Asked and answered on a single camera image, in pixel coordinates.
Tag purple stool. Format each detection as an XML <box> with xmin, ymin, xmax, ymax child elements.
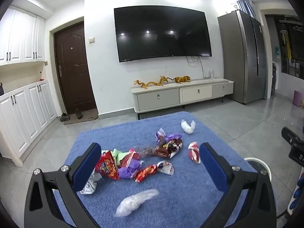
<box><xmin>293</xmin><ymin>90</ymin><xmax>303</xmax><ymax>106</ymax></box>

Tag white printed candy wrapper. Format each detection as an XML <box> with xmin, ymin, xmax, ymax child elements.
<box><xmin>155</xmin><ymin>128</ymin><xmax>167</xmax><ymax>144</ymax></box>

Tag clear plastic bag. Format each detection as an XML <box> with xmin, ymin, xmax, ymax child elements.
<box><xmin>113</xmin><ymin>189</ymin><xmax>159</xmax><ymax>217</ymax></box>

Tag purple wrapper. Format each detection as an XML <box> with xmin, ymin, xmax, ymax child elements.
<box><xmin>163</xmin><ymin>134</ymin><xmax>183</xmax><ymax>146</ymax></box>
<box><xmin>118</xmin><ymin>160</ymin><xmax>144</xmax><ymax>179</ymax></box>

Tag red candy wrapper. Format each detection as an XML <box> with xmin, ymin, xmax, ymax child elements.
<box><xmin>134</xmin><ymin>164</ymin><xmax>158</xmax><ymax>183</ymax></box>

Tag blue table cloth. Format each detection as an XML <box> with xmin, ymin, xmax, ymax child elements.
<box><xmin>53</xmin><ymin>111</ymin><xmax>262</xmax><ymax>228</ymax></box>

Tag white plastic bag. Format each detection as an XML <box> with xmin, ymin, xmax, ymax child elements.
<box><xmin>181</xmin><ymin>119</ymin><xmax>196</xmax><ymax>134</ymax></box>

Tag red printed snack bag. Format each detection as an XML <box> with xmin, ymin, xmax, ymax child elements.
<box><xmin>95</xmin><ymin>150</ymin><xmax>119</xmax><ymax>180</ymax></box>

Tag red and white striped wrapper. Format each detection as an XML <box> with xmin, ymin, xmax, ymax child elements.
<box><xmin>188</xmin><ymin>142</ymin><xmax>201</xmax><ymax>164</ymax></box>

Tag brown and clear snack wrapper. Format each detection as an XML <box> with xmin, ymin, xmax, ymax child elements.
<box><xmin>134</xmin><ymin>139</ymin><xmax>183</xmax><ymax>159</ymax></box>

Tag yellow hanging garment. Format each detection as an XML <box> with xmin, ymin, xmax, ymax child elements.
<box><xmin>283</xmin><ymin>31</ymin><xmax>291</xmax><ymax>59</ymax></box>

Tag brown doormat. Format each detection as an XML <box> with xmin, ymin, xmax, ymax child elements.
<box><xmin>64</xmin><ymin>109</ymin><xmax>98</xmax><ymax>125</ymax></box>

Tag white wrapper with red print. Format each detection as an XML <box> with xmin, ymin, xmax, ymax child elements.
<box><xmin>157</xmin><ymin>161</ymin><xmax>175</xmax><ymax>175</ymax></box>

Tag green paper scrap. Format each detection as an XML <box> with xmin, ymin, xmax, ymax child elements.
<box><xmin>112</xmin><ymin>148</ymin><xmax>129</xmax><ymax>162</ymax></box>

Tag long golden dragon figurine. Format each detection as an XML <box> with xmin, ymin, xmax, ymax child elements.
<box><xmin>134</xmin><ymin>79</ymin><xmax>164</xmax><ymax>89</ymax></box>

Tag person's right hand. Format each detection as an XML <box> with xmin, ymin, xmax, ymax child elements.
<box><xmin>293</xmin><ymin>171</ymin><xmax>304</xmax><ymax>209</ymax></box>

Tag blue striped curtain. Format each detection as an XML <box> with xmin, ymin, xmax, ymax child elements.
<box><xmin>236</xmin><ymin>0</ymin><xmax>256</xmax><ymax>19</ymax></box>

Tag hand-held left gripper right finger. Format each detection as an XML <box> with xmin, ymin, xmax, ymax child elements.
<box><xmin>199</xmin><ymin>142</ymin><xmax>277</xmax><ymax>228</ymax></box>

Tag grey and white television stand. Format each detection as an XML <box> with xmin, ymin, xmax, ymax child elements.
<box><xmin>131</xmin><ymin>78</ymin><xmax>234</xmax><ymax>120</ymax></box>

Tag golden dragon head figurine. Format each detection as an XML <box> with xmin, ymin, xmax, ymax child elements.
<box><xmin>159</xmin><ymin>75</ymin><xmax>176</xmax><ymax>86</ymax></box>

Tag white black-printed bag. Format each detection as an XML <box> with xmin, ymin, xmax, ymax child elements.
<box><xmin>80</xmin><ymin>171</ymin><xmax>102</xmax><ymax>195</ymax></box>

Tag white upper cabinets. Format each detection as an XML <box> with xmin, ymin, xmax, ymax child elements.
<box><xmin>0</xmin><ymin>6</ymin><xmax>45</xmax><ymax>65</ymax></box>

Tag brown entrance door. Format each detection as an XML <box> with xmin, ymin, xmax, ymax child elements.
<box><xmin>54</xmin><ymin>21</ymin><xmax>98</xmax><ymax>117</ymax></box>

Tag red paper scrap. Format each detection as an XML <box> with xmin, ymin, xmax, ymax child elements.
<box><xmin>122</xmin><ymin>151</ymin><xmax>142</xmax><ymax>168</ymax></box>

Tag white round trash bin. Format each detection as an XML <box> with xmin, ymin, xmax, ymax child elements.
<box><xmin>245</xmin><ymin>157</ymin><xmax>273</xmax><ymax>181</ymax></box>

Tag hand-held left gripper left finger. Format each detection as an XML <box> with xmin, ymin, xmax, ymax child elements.
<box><xmin>24</xmin><ymin>142</ymin><xmax>102</xmax><ymax>228</ymax></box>

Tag grey double-door refrigerator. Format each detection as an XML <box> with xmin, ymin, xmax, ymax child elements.
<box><xmin>218</xmin><ymin>10</ymin><xmax>266</xmax><ymax>104</ymax></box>

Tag black wall television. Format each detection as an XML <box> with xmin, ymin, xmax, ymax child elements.
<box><xmin>114</xmin><ymin>5</ymin><xmax>212</xmax><ymax>63</ymax></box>

